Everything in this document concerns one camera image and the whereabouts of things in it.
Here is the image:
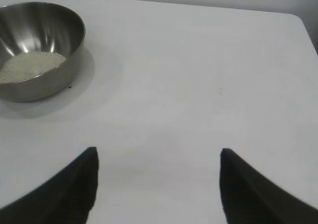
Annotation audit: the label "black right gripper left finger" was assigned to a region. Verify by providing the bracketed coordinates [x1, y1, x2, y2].
[0, 147, 99, 224]

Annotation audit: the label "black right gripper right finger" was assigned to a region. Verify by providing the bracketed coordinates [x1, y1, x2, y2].
[219, 149, 318, 224]

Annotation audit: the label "white rice grains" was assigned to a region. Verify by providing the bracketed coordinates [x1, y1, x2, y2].
[0, 51, 67, 83]

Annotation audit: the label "stainless steel mixing bowl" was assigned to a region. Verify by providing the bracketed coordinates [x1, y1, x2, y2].
[0, 1, 86, 103]

